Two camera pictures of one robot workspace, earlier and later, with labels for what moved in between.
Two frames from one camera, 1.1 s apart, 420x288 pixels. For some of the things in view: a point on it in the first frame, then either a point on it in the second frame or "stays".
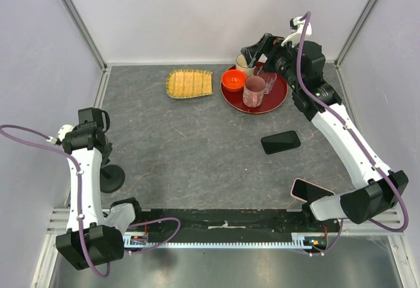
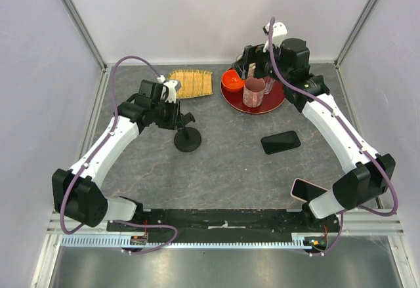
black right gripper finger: (254, 57) to (243, 69)
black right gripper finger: (249, 52) to (239, 66)
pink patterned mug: (253, 91) stays
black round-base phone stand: (111, 178) to (187, 138)
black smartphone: (280, 142) stays
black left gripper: (106, 153) to (174, 121)
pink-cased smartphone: (304, 191) stays
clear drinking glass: (269, 78) stays
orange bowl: (233, 80) stays
